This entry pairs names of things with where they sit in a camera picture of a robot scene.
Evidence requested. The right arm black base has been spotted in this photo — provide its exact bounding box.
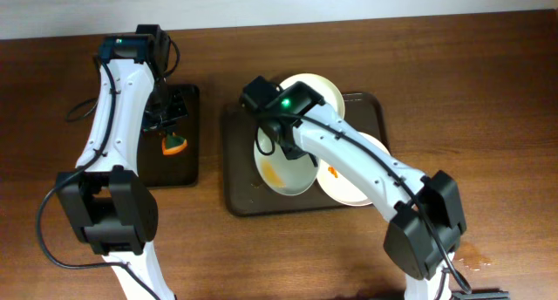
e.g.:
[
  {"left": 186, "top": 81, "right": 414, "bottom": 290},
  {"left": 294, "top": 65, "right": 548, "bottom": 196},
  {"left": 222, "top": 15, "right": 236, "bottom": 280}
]
[{"left": 450, "top": 291, "right": 511, "bottom": 300}]

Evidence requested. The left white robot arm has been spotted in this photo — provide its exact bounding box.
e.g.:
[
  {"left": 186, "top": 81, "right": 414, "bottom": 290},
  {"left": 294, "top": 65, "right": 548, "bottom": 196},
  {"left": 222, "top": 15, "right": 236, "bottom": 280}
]
[{"left": 52, "top": 24, "right": 188, "bottom": 299}]

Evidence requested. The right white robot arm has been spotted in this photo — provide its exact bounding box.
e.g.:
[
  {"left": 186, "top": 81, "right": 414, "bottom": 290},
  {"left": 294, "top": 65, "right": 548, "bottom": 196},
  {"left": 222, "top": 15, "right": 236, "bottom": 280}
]
[{"left": 239, "top": 76, "right": 472, "bottom": 299}]

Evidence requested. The orange and green sponge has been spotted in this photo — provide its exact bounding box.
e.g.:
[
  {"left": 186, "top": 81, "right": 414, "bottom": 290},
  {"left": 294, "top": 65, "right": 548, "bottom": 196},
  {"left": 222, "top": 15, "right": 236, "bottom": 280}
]
[{"left": 161, "top": 133, "right": 187, "bottom": 156}]

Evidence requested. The black water tray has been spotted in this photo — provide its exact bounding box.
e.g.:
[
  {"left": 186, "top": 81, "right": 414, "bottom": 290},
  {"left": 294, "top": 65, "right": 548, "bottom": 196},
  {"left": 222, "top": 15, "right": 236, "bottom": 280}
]
[{"left": 137, "top": 84, "right": 200, "bottom": 188}]

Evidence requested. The brown serving tray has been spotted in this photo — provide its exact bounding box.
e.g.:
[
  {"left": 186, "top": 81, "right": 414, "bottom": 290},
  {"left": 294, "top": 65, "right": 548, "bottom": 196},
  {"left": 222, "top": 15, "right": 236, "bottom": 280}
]
[{"left": 221, "top": 92, "right": 390, "bottom": 217}]

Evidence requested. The white plate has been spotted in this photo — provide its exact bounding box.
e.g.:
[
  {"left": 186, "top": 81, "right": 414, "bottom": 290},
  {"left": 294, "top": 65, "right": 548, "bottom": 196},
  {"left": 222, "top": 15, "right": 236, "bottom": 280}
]
[
  {"left": 279, "top": 73, "right": 345, "bottom": 119},
  {"left": 253, "top": 128, "right": 319, "bottom": 196},
  {"left": 316, "top": 132, "right": 391, "bottom": 207}
]

